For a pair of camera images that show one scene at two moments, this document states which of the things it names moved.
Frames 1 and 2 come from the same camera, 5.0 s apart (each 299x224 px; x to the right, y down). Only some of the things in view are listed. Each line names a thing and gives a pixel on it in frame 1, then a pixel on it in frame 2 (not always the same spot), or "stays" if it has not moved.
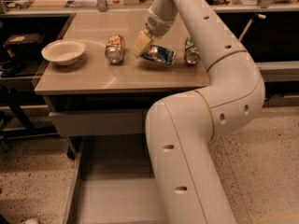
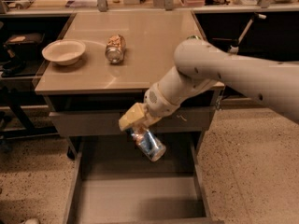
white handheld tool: x=253 y=18 stays
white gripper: x=159 y=25 → x=154 y=105
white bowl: x=64 y=52 stays
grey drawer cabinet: x=100 y=94 stays
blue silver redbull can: x=160 y=53 → x=152 y=148
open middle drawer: x=114 y=183 stays
